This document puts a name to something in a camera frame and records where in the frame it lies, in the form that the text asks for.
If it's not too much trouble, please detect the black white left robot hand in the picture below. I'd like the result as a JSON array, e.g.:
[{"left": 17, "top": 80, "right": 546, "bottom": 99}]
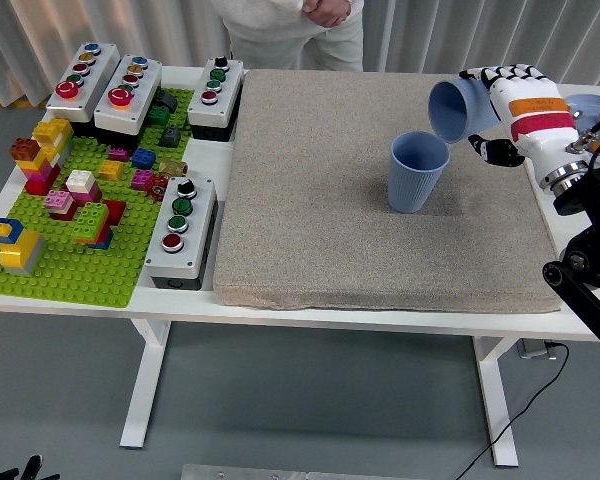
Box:
[{"left": 0, "top": 453, "right": 61, "bottom": 480}]

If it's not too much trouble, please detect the brown yellow red brick tower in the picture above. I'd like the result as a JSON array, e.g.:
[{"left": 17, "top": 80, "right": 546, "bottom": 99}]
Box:
[{"left": 9, "top": 137, "right": 61, "bottom": 196}]

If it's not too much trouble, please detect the white table leg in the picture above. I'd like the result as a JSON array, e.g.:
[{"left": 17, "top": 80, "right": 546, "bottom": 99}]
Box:
[
  {"left": 118, "top": 319, "right": 172, "bottom": 449},
  {"left": 471, "top": 335, "right": 520, "bottom": 469}
]

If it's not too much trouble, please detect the yellow white brick tower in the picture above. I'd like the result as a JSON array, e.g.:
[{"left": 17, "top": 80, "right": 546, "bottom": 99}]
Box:
[{"left": 31, "top": 117, "right": 75, "bottom": 166}]

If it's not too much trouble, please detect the black power cable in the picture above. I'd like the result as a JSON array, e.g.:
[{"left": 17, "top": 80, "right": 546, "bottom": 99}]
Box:
[{"left": 454, "top": 340, "right": 570, "bottom": 480}]

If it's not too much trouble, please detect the yellow blue grey brick stack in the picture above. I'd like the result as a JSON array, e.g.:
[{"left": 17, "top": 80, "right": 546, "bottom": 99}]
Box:
[{"left": 0, "top": 217, "right": 46, "bottom": 276}]

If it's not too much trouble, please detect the person's left hand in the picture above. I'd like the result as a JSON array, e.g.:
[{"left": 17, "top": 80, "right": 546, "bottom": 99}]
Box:
[{"left": 303, "top": 0, "right": 354, "bottom": 29}]

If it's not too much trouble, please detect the blue ribbed cup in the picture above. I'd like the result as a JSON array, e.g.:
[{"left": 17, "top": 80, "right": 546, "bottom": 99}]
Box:
[
  {"left": 427, "top": 78, "right": 499, "bottom": 145},
  {"left": 386, "top": 130, "right": 451, "bottom": 215}
]

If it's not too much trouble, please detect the grey table control box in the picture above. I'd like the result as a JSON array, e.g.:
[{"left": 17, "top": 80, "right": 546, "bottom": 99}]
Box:
[{"left": 517, "top": 339, "right": 557, "bottom": 360}]

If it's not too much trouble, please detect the brass pipe fitting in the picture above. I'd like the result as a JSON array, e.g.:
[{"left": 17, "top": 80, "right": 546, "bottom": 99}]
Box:
[{"left": 158, "top": 158, "right": 189, "bottom": 179}]

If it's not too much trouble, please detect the white pink brick stack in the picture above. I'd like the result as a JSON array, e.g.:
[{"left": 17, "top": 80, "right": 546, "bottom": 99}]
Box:
[{"left": 64, "top": 169, "right": 104, "bottom": 204}]

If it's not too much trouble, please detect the five-button control box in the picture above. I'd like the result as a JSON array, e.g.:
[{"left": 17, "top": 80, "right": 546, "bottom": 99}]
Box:
[
  {"left": 45, "top": 42, "right": 121, "bottom": 126},
  {"left": 93, "top": 53, "right": 164, "bottom": 150}
]

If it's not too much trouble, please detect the white curtain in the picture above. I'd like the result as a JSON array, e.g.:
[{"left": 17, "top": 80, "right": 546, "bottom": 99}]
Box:
[{"left": 0, "top": 0, "right": 600, "bottom": 109}]

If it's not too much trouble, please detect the grey-brown mat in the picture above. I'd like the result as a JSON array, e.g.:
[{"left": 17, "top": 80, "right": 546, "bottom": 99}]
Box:
[{"left": 212, "top": 68, "right": 564, "bottom": 314}]

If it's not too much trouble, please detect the green brick baseplate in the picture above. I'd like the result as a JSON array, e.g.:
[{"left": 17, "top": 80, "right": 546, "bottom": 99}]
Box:
[{"left": 0, "top": 87, "right": 196, "bottom": 309}]

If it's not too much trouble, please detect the blue plate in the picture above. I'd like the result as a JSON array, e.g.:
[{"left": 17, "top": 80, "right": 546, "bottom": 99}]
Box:
[{"left": 560, "top": 93, "right": 600, "bottom": 164}]

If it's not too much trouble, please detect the pink red brick stack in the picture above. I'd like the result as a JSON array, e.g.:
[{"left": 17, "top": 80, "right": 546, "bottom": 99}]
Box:
[{"left": 43, "top": 189, "right": 79, "bottom": 221}]

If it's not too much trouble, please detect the green red blue brick stack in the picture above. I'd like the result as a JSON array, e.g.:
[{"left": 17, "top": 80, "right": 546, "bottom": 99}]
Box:
[{"left": 72, "top": 199, "right": 126, "bottom": 250}]

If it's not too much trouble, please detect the four-button control box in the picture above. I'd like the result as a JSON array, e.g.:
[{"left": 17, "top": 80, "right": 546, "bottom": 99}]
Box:
[
  {"left": 186, "top": 55, "right": 245, "bottom": 143},
  {"left": 143, "top": 175, "right": 219, "bottom": 291}
]

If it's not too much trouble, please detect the person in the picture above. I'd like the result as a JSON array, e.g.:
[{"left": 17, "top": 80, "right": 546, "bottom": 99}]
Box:
[{"left": 214, "top": 0, "right": 366, "bottom": 72}]

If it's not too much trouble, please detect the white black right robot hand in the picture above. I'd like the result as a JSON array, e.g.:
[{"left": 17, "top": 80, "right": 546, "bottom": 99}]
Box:
[{"left": 458, "top": 63, "right": 589, "bottom": 179}]

